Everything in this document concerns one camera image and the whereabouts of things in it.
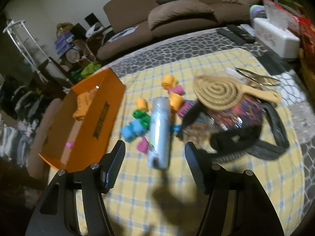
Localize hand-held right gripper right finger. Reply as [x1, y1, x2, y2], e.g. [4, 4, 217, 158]
[184, 141, 286, 236]

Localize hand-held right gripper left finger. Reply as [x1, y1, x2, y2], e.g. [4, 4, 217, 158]
[25, 140, 126, 236]

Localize blue hair roller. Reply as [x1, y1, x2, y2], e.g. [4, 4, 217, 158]
[121, 120, 145, 142]

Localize orange cardboard box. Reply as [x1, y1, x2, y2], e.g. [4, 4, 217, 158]
[38, 67, 126, 173]

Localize light blue spray bottle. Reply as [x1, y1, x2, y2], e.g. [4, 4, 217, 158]
[147, 97, 171, 170]

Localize orange hair roller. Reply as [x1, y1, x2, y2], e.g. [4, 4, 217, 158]
[161, 74, 180, 89]
[136, 98, 149, 111]
[169, 93, 185, 111]

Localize wooden hairbrush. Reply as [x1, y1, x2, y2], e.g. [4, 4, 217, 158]
[192, 75, 282, 110]

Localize black hair brush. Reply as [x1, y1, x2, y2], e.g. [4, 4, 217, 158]
[177, 101, 206, 138]

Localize pink comb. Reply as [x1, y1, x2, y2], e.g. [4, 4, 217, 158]
[178, 100, 197, 117]

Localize orange printed cloth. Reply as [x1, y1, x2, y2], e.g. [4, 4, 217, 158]
[72, 90, 99, 121]

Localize grey knit headband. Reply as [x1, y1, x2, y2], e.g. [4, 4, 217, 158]
[248, 102, 289, 161]

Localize pile of clothes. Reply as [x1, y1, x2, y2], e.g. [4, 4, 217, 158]
[0, 75, 47, 163]

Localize lime green bag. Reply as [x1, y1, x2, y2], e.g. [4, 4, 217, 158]
[81, 63, 101, 78]

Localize white nail file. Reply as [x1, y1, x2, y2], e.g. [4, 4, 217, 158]
[225, 67, 246, 81]

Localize gold metal scissors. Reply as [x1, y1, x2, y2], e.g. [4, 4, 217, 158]
[235, 67, 281, 86]

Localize round tin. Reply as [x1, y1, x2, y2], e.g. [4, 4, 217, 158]
[66, 49, 80, 63]

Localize grey patterned blanket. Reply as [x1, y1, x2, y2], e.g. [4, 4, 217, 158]
[108, 26, 315, 217]

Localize white papers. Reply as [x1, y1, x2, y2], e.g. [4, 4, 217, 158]
[109, 26, 138, 42]

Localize stack of purple boxes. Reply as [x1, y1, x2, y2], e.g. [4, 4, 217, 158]
[54, 31, 74, 54]

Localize black remote control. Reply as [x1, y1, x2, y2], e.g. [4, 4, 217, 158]
[217, 28, 244, 45]
[226, 25, 256, 42]

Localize black box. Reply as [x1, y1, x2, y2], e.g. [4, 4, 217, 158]
[71, 23, 86, 38]

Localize brown wicker basket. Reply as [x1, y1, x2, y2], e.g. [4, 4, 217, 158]
[56, 23, 74, 33]

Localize black speaker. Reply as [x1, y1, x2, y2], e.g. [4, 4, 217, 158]
[84, 13, 100, 29]

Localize white remote control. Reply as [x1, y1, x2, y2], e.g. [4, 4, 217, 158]
[240, 24, 255, 36]

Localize white tissue box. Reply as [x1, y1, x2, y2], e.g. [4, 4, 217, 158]
[253, 5, 301, 59]

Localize white metal rack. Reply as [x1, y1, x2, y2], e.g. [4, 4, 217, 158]
[3, 19, 50, 84]

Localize brown sofa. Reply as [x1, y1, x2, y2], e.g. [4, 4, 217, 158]
[97, 0, 271, 61]

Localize pastel plastic container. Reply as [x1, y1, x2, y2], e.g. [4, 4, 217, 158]
[250, 4, 267, 20]

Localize black strap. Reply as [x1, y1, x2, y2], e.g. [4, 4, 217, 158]
[209, 120, 262, 164]

